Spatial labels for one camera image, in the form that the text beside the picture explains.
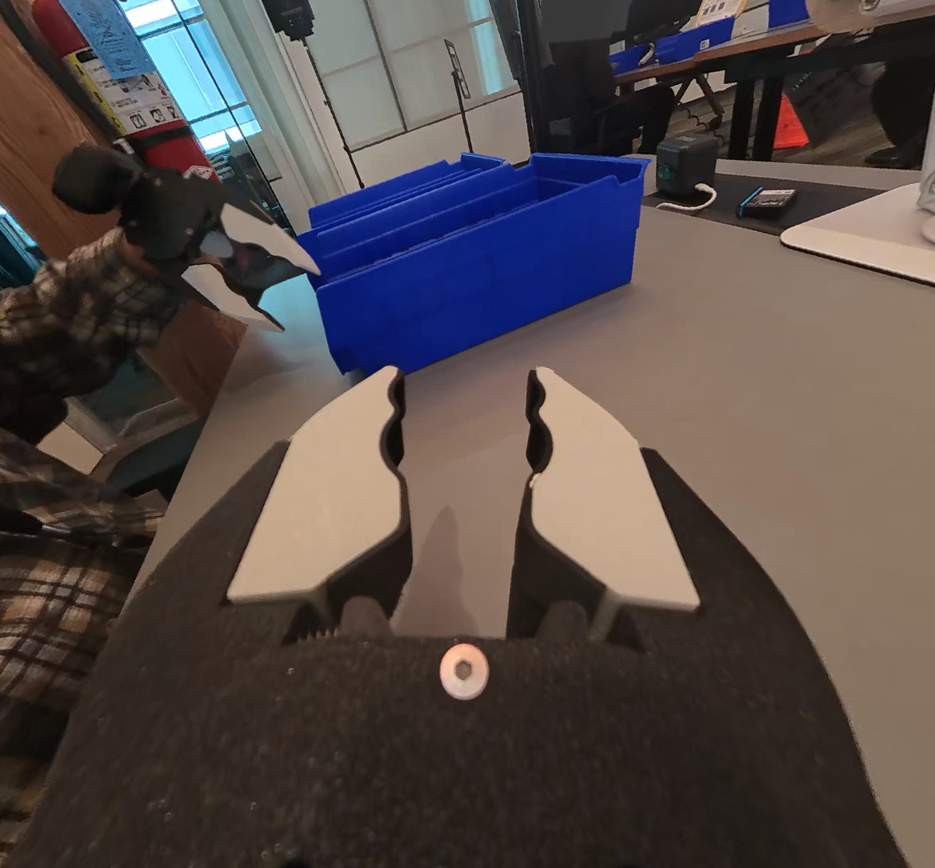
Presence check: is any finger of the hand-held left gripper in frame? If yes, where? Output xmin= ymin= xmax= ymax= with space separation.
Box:
xmin=181 ymin=262 xmax=286 ymax=334
xmin=203 ymin=203 xmax=323 ymax=290

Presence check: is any wooden office desk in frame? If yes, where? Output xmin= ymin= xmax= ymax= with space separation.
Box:
xmin=612 ymin=20 xmax=935 ymax=160

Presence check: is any white board stand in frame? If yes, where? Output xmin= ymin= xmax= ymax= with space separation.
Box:
xmin=780 ymin=108 xmax=935 ymax=288

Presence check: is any black charger case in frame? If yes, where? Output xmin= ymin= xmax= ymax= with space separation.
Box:
xmin=655 ymin=135 xmax=720 ymax=198

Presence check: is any black sign stand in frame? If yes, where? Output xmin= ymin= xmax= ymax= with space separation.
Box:
xmin=443 ymin=38 xmax=476 ymax=153

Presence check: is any white charging cable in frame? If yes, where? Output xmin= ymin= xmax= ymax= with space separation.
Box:
xmin=656 ymin=183 xmax=715 ymax=211

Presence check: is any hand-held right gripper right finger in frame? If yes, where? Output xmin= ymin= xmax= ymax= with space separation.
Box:
xmin=524 ymin=367 xmax=702 ymax=640

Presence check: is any blue paper tag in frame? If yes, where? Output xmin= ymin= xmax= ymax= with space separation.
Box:
xmin=45 ymin=0 xmax=156 ymax=78

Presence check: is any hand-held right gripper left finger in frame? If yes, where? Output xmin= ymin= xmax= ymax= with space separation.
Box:
xmin=225 ymin=366 xmax=411 ymax=605

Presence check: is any red fire extinguisher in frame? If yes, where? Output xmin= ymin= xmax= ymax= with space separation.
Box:
xmin=0 ymin=0 xmax=220 ymax=186

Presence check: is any person's left forearm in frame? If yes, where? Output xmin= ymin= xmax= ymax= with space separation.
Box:
xmin=0 ymin=228 xmax=184 ymax=445

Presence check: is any orange traffic cone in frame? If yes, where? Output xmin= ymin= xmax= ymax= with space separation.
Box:
xmin=773 ymin=95 xmax=808 ymax=151

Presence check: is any blue plastic object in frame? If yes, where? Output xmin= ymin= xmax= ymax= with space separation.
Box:
xmin=296 ymin=152 xmax=652 ymax=377

